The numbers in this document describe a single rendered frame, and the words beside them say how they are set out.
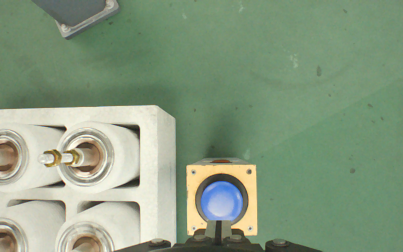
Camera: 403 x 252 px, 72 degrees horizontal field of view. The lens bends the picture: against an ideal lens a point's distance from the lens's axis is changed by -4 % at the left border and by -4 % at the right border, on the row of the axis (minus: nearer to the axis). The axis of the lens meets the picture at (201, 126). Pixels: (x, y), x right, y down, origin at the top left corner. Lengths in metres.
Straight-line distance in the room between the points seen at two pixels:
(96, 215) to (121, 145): 0.10
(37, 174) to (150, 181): 0.16
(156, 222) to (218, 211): 0.18
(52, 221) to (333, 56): 0.61
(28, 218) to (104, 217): 0.11
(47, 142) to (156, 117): 0.16
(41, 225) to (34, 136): 0.12
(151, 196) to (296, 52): 0.42
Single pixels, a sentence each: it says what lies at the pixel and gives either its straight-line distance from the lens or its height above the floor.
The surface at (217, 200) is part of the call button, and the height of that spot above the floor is 0.33.
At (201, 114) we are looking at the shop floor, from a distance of 0.61.
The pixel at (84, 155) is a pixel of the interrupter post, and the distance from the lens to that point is 0.37.
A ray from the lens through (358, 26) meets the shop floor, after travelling 0.73.
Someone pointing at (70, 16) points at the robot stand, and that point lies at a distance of 0.69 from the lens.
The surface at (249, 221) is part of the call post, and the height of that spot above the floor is 0.31.
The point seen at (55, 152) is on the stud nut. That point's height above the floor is 0.33.
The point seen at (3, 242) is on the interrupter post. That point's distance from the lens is 0.46.
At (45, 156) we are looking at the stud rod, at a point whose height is 0.34.
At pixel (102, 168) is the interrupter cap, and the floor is 0.25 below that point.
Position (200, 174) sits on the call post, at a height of 0.31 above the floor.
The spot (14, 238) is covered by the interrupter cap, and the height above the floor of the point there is 0.25.
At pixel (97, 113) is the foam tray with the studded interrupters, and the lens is 0.47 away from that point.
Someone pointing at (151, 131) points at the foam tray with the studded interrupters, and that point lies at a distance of 0.44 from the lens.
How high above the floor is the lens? 0.61
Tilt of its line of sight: 84 degrees down
